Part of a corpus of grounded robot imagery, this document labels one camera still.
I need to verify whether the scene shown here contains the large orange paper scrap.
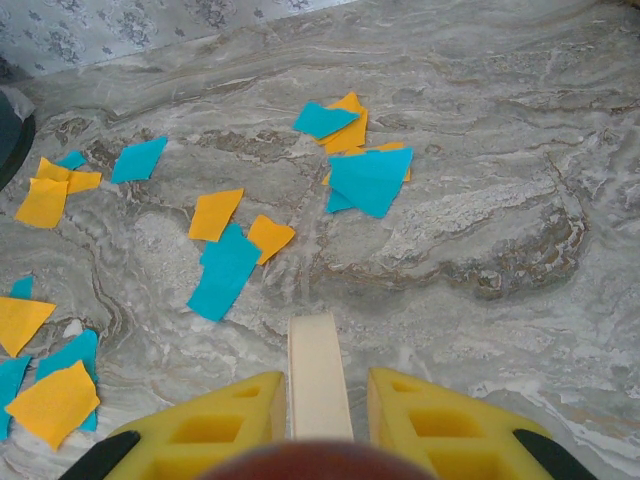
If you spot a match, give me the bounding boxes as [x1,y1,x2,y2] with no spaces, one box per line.
[4,359,101,452]

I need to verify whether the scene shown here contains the small blue paper scrap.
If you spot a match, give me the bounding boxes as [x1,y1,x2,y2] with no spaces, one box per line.
[54,151,89,171]
[327,188,357,214]

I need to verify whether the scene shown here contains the cream hand brush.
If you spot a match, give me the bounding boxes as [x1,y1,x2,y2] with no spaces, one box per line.
[288,312,355,442]

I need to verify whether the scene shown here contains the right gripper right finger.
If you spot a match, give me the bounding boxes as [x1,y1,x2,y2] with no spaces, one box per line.
[367,367,599,480]

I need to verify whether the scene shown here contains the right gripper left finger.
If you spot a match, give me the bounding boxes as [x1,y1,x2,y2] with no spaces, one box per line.
[59,371,289,480]

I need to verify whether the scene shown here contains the dark blue trash bin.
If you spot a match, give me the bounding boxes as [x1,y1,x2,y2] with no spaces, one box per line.
[0,84,37,192]

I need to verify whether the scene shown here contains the large blue paper scrap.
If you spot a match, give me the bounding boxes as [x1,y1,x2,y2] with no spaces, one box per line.
[327,147,415,219]

